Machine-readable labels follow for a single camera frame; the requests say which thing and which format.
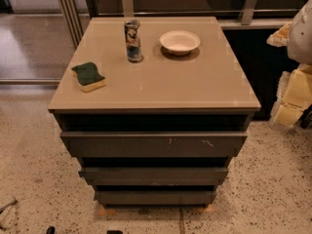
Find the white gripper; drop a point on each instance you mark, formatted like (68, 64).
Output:
(301, 39)

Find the green yellow sponge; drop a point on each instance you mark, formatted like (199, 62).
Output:
(88, 77)

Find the metal railing frame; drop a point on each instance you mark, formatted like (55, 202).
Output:
(233, 14)

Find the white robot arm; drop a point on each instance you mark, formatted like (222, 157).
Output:
(300, 40)

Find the black wheel at right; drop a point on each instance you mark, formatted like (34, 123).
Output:
(306, 119)

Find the black object at floor edge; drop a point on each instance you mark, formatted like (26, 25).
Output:
(51, 230)

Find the white bowl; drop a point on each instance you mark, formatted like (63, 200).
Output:
(179, 42)

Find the grey drawer cabinet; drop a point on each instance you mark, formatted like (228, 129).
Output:
(205, 91)

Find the grey drawer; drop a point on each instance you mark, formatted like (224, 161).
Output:
(170, 145)
(155, 198)
(154, 176)

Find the tall slim drink can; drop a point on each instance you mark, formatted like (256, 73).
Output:
(132, 38)

